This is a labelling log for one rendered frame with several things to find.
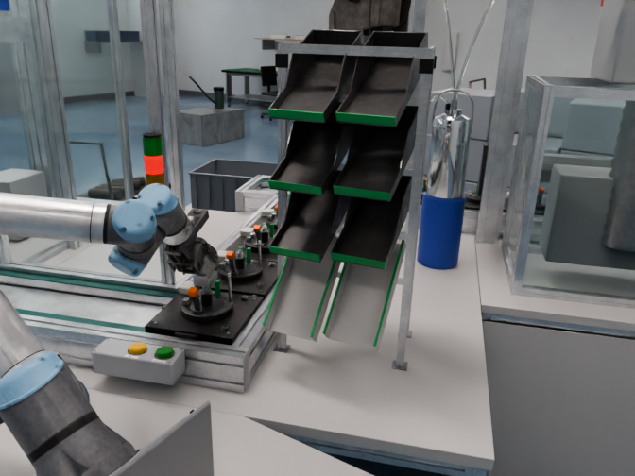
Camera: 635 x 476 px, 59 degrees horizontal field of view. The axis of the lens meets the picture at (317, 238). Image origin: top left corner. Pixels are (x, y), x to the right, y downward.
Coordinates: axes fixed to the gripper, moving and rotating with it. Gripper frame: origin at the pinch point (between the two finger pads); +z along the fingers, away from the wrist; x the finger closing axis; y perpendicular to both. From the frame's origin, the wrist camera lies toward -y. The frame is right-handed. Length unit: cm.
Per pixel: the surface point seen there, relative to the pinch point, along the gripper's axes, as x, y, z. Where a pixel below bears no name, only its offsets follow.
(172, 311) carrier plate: -8.8, 11.3, 7.9
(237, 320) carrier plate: 9.9, 11.4, 7.8
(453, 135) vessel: 60, -72, 27
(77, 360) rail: -28.2, 29.0, 5.3
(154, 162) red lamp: -17.8, -22.2, -12.5
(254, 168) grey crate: -65, -152, 167
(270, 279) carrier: 10.3, -9.4, 25.4
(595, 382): 114, -6, 66
